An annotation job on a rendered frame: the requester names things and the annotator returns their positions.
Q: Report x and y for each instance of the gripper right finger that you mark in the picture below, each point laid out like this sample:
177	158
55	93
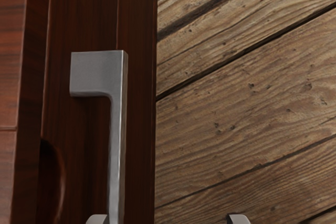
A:
238	220

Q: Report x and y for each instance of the dark brown wooden drawer cabinet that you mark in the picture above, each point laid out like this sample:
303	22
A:
78	24

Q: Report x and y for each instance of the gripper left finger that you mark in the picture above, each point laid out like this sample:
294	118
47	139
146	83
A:
97	220

